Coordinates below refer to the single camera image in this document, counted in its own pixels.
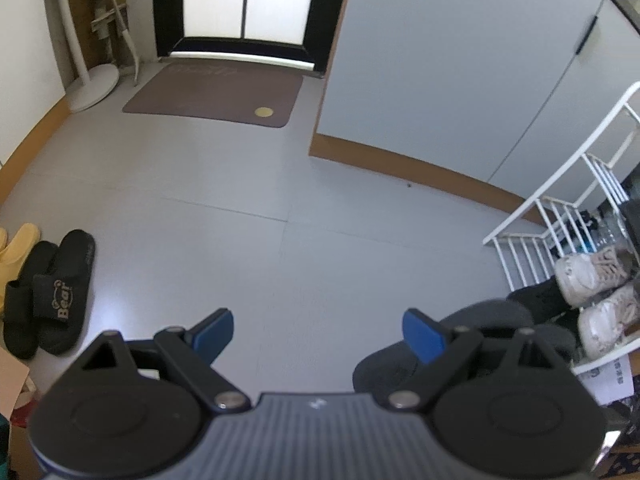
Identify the yellow slipper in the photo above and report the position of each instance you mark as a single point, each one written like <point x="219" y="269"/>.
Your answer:
<point x="22" y="242"/>

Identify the white cardboard box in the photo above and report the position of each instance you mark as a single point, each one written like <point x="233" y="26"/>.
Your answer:
<point x="607" y="380"/>

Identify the white metal shoe rack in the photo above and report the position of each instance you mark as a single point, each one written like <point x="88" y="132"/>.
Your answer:
<point x="520" y="207"/>

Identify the brown door mat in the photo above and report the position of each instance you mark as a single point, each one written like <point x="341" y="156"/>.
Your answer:
<point x="210" y="95"/>

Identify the white mop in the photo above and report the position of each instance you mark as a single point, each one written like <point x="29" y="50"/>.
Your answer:
<point x="119" y="20"/>

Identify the black lace-up sneaker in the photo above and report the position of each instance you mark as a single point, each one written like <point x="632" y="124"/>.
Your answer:
<point x="540" y="295"/>

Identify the white cabinet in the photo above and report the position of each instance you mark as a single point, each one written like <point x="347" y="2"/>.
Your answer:
<point x="450" y="60"/>

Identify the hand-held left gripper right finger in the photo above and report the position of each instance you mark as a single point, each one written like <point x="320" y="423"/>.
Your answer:
<point x="425" y="337"/>

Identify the white standing fan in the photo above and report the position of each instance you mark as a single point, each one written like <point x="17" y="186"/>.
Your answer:
<point x="92" y="87"/>

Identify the worn cardboard box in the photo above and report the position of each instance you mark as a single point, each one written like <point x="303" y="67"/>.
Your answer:
<point x="12" y="375"/>

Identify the black printed slide sandal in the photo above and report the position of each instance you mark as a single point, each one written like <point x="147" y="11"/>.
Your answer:
<point x="62" y="305"/>
<point x="22" y="310"/>

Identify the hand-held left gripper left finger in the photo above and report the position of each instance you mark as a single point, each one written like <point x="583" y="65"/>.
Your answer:
<point x="215" y="334"/>

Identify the white printed sneaker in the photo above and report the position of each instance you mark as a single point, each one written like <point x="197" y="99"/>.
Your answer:
<point x="605" y="322"/>
<point x="585" y="275"/>

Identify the black-framed glass door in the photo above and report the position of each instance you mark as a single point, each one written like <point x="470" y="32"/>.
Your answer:
<point x="215" y="0"/>

